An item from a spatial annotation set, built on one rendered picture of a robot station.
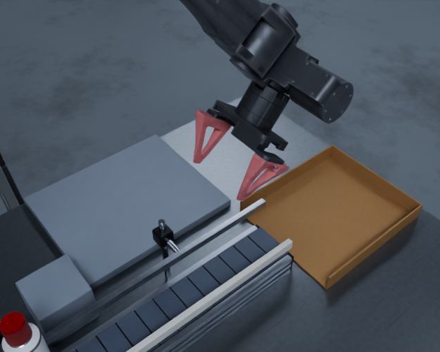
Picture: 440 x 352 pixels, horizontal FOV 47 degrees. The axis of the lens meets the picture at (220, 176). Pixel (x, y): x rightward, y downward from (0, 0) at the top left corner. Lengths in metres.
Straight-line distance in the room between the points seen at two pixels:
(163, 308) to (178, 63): 2.43
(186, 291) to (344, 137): 1.88
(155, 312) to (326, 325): 0.32
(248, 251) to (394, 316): 0.30
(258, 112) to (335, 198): 0.55
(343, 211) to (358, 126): 1.66
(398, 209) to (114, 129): 1.83
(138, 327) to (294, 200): 0.47
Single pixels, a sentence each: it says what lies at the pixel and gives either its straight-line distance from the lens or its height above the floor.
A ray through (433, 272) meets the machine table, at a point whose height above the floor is 0.83.
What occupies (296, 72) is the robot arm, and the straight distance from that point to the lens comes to 0.64.
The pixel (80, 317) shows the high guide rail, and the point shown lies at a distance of 0.86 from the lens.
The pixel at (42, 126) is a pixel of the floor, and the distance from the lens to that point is 2.86.
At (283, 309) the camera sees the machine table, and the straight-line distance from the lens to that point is 1.00.
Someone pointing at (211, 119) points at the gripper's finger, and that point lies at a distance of 0.72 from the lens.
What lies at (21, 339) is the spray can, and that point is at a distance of 0.74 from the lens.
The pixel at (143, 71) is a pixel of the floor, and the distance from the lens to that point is 3.16.
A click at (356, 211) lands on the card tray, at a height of 0.83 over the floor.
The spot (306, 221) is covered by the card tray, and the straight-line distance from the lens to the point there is 1.13.
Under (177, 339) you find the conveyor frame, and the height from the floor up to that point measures 0.88.
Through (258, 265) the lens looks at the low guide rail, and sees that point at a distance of 0.94.
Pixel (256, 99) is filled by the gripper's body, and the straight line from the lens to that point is 0.68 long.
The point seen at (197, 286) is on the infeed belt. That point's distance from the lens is 0.96.
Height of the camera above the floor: 1.68
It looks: 44 degrees down
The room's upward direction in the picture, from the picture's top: straight up
